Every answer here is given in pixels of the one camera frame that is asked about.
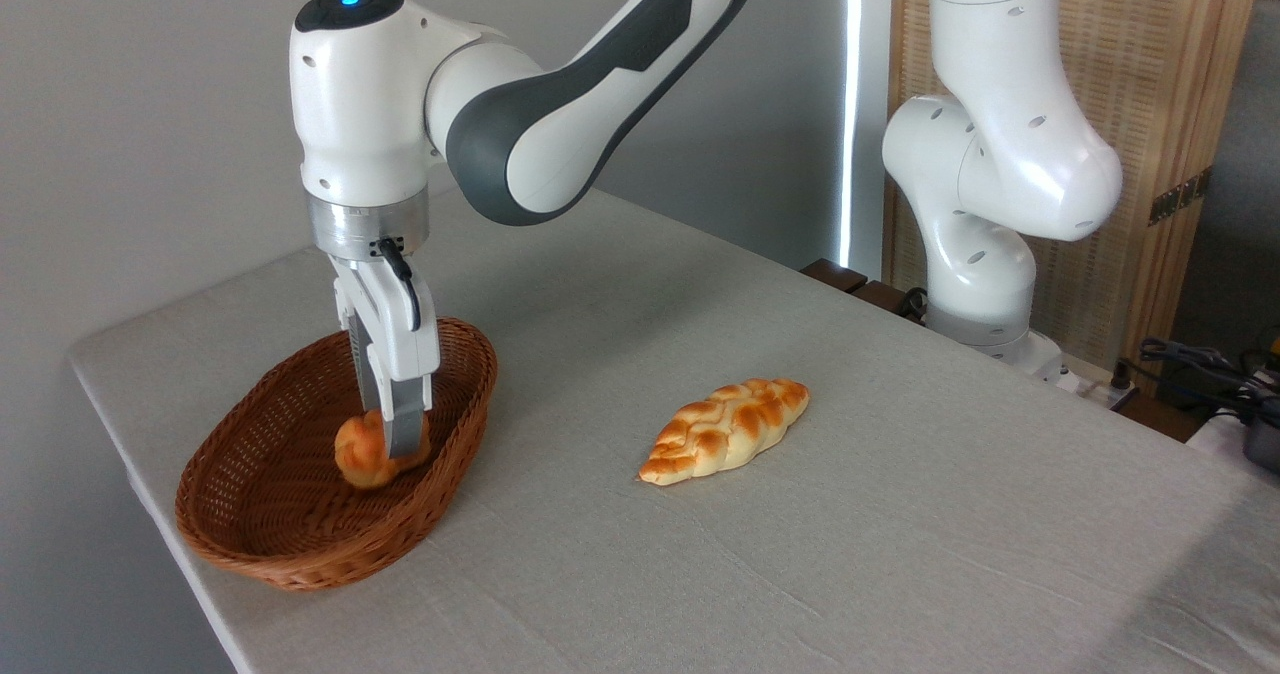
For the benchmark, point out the round knotted bread roll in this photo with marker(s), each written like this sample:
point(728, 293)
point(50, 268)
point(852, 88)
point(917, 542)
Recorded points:
point(360, 454)

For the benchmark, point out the white power strip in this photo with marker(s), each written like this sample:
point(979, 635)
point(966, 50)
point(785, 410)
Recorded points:
point(1100, 389)

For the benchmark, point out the dark brown wooden board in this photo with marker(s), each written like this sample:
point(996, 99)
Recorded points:
point(850, 282)

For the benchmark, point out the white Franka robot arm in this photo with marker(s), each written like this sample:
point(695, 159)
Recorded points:
point(560, 124)

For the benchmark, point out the brown woven wicker basket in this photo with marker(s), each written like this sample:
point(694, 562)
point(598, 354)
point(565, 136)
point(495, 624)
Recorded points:
point(260, 514)

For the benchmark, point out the long braided bread loaf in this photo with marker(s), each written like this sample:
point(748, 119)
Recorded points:
point(725, 429)

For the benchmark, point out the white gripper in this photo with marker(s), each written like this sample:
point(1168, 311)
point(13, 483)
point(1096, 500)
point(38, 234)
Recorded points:
point(400, 334)

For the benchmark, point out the light grey tablecloth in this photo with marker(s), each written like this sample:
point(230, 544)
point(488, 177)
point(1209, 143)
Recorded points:
point(900, 554)

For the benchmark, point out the white vertical light strip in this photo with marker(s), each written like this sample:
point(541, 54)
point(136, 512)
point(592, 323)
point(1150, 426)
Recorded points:
point(852, 104)

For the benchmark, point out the wooden folding screen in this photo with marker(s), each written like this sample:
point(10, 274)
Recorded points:
point(1150, 74)

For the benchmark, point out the dark metal screen hinge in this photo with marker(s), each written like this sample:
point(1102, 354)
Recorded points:
point(1180, 196)

